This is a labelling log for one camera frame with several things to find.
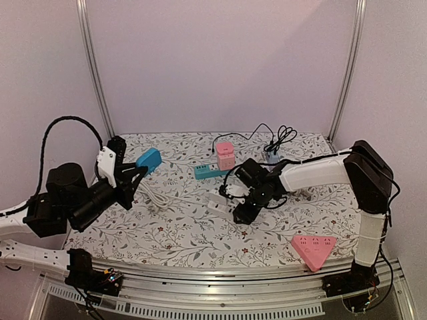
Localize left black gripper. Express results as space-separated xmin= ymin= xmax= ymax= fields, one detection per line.
xmin=71 ymin=163 xmax=146 ymax=229

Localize white power strip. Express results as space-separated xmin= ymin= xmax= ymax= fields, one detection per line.
xmin=207 ymin=201 xmax=237 ymax=215

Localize blue plug adapter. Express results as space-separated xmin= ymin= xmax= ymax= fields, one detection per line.
xmin=135 ymin=148 xmax=162 ymax=177

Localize white power strip cord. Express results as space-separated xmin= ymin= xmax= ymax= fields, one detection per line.
xmin=136 ymin=185 xmax=211 ymax=215

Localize pink cube socket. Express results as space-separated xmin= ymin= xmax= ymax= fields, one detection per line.
xmin=217 ymin=154 xmax=236 ymax=171

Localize teal power strip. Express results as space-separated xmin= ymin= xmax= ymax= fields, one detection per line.
xmin=194 ymin=163 xmax=228 ymax=180

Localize purple power strip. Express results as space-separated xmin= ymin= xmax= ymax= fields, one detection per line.
xmin=266 ymin=151 xmax=281 ymax=164

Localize small pink square adapter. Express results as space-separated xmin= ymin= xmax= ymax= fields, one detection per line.
xmin=215 ymin=141 xmax=234 ymax=156

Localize pink triangular power strip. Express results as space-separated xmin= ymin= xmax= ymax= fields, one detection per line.
xmin=291 ymin=235 xmax=336 ymax=272

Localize black usb cable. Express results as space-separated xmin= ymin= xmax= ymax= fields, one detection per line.
xmin=211 ymin=123 xmax=278 ymax=155

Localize black looped cable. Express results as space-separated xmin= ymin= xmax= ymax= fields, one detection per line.
xmin=263 ymin=125 xmax=298 ymax=154

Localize white charger adapter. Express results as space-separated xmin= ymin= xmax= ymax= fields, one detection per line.
xmin=209 ymin=189 xmax=229 ymax=205

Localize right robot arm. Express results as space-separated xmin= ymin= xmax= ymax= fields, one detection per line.
xmin=233 ymin=140 xmax=394 ymax=291

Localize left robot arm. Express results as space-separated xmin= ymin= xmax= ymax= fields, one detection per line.
xmin=1 ymin=163 xmax=148 ymax=289

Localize floral table mat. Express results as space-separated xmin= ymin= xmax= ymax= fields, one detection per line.
xmin=65 ymin=133 xmax=360 ymax=269

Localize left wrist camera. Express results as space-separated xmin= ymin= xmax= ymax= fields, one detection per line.
xmin=95 ymin=136 xmax=127 ymax=188

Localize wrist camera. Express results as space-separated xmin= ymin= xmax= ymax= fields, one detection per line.
xmin=219 ymin=185 xmax=249 ymax=203
xmin=95 ymin=136 xmax=127 ymax=188

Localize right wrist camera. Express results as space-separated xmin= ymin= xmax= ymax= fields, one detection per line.
xmin=219 ymin=185 xmax=249 ymax=203

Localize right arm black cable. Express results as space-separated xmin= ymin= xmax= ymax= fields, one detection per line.
xmin=222 ymin=159 xmax=301 ymax=201

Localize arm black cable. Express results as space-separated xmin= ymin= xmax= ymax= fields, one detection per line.
xmin=26 ymin=115 xmax=104 ymax=207
xmin=222 ymin=159 xmax=301 ymax=201

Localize aluminium front rail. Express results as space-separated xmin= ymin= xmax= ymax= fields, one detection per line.
xmin=93 ymin=259 xmax=418 ymax=319

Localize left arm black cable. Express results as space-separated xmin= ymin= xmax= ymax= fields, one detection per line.
xmin=26 ymin=115 xmax=104 ymax=207

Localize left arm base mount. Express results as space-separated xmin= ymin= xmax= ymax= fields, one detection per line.
xmin=65 ymin=249 xmax=123 ymax=297

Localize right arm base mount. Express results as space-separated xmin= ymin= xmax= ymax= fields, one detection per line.
xmin=322 ymin=260 xmax=380 ymax=297

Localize left aluminium frame post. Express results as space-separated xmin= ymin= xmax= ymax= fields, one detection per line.
xmin=76 ymin=0 xmax=115 ymax=138

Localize aluminium frame post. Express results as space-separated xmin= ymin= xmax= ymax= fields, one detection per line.
xmin=327 ymin=0 xmax=367 ymax=145
xmin=76 ymin=0 xmax=115 ymax=138

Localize right aluminium frame post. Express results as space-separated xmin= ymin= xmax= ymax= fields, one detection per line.
xmin=327 ymin=0 xmax=367 ymax=145

